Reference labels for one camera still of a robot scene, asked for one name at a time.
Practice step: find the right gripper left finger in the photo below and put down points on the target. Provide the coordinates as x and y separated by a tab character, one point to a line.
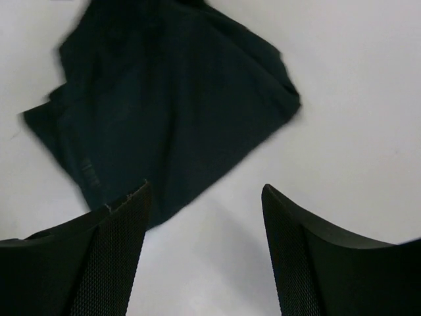
85	266

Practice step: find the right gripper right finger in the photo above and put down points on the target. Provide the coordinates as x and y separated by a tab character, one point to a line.
322	269

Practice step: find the dark navy shorts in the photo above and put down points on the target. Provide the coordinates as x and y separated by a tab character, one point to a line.
175	93

